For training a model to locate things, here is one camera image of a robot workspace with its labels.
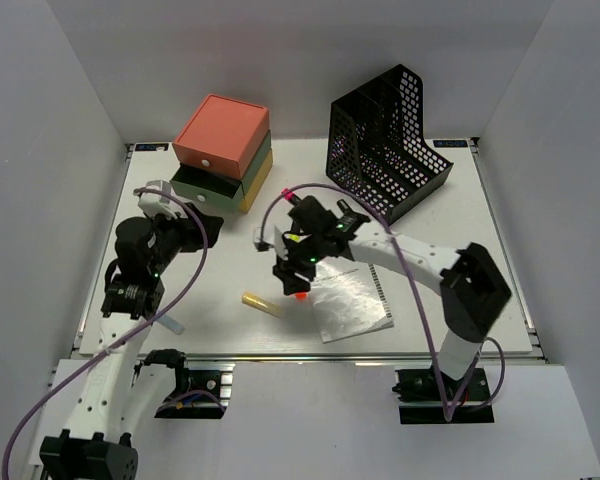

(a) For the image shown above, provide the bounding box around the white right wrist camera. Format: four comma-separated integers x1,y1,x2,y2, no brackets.
252,225,288,260

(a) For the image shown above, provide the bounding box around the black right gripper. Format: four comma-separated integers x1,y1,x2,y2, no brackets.
273,232,328,296

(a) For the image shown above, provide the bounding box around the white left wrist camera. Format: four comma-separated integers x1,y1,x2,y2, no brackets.
138,180,182,219

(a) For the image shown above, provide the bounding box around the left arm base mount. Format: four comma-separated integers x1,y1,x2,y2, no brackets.
155,365,233,420

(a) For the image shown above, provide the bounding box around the Canon safety instructions booklet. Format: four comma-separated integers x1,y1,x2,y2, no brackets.
309,258,394,343

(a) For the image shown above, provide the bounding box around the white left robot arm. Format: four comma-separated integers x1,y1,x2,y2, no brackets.
39,212,224,479

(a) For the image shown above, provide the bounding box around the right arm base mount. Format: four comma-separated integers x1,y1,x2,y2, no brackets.
392,368,495,426

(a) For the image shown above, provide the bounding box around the pink top drawer box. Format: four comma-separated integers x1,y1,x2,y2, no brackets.
172,94,270,179

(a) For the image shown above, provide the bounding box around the black mesh file organizer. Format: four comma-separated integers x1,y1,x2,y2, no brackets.
326,64,453,224

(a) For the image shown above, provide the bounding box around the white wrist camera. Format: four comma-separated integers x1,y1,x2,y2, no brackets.
138,180,182,219
252,225,288,260

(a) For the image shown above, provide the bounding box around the pastel blue highlighter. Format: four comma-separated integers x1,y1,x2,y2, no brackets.
157,315,185,335

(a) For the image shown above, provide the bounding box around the yellow bottom drawer box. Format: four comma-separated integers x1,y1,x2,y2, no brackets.
239,149,273,213

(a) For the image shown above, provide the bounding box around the green drawer box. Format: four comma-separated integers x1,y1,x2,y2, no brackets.
170,131,273,211

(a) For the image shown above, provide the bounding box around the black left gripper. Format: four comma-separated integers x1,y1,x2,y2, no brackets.
144,203,224,276

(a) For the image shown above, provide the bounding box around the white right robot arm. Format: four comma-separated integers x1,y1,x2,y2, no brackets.
273,191,512,399

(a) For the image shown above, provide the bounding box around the pink cap black highlighter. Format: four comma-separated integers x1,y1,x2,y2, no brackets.
281,189,294,202

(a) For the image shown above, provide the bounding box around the aluminium front rail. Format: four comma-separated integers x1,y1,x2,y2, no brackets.
69,352,549,364

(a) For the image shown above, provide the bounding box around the pastel yellow highlighter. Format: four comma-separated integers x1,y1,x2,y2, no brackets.
241,292,284,318

